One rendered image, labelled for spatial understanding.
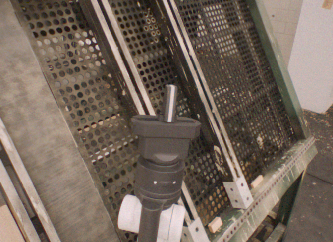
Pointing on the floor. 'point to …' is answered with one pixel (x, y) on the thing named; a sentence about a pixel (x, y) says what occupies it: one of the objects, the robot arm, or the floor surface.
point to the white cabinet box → (313, 53)
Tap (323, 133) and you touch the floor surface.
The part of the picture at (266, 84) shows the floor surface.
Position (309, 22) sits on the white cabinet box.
